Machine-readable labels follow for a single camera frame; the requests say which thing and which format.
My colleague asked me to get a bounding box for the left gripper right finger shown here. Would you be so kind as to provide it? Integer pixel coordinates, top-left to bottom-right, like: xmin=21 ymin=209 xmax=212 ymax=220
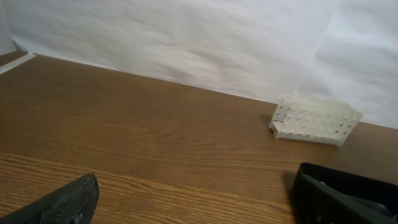
xmin=293 ymin=172 xmax=398 ymax=224

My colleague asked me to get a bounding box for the white test tube rack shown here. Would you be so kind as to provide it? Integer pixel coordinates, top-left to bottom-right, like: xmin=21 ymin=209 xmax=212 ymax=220
xmin=268 ymin=95 xmax=363 ymax=147

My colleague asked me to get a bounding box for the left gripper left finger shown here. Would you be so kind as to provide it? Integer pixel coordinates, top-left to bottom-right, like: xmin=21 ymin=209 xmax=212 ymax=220
xmin=0 ymin=173 xmax=100 ymax=224

